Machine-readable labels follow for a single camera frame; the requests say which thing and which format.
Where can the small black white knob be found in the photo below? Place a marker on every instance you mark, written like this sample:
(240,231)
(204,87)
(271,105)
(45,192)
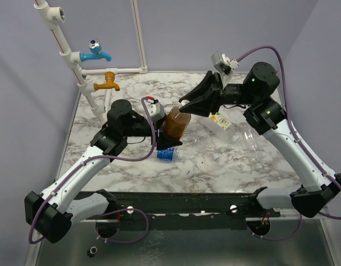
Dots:
(92,252)

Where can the white bottle cap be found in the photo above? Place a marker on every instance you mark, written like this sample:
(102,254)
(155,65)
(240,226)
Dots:
(184,102)

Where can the blue faucet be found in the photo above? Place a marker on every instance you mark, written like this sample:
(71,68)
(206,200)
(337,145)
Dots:
(96,52)

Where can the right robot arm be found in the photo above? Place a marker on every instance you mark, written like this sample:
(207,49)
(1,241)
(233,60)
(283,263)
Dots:
(320,183)

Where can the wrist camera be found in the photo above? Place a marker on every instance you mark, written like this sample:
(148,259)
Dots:
(224,65)
(156,109)

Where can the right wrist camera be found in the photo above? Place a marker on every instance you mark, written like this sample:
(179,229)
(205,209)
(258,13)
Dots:
(224,65)

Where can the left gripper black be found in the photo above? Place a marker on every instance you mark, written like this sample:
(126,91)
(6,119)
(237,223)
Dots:
(164,140)

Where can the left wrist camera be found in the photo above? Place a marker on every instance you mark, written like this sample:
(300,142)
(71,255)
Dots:
(156,109)

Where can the yellow rubber band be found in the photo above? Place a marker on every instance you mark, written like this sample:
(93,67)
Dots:
(194,189)

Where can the golden energy drink bottle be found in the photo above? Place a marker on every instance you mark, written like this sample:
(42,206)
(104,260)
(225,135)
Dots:
(176,123)

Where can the blue label water bottle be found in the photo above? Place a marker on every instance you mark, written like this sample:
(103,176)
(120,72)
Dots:
(170,154)

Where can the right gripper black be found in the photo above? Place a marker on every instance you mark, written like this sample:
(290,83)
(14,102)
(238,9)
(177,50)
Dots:
(219,90)

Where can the orange faucet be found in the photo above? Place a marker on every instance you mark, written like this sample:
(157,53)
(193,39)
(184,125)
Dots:
(109,83)

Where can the orange label clear bottle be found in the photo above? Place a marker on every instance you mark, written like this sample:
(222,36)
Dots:
(221,127)

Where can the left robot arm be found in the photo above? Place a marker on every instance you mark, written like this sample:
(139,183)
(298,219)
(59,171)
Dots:
(53,211)

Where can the clear plastic bottle middle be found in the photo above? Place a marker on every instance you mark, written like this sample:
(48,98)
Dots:
(203,140)

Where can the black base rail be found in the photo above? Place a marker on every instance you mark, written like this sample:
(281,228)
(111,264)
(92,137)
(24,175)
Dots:
(185,211)

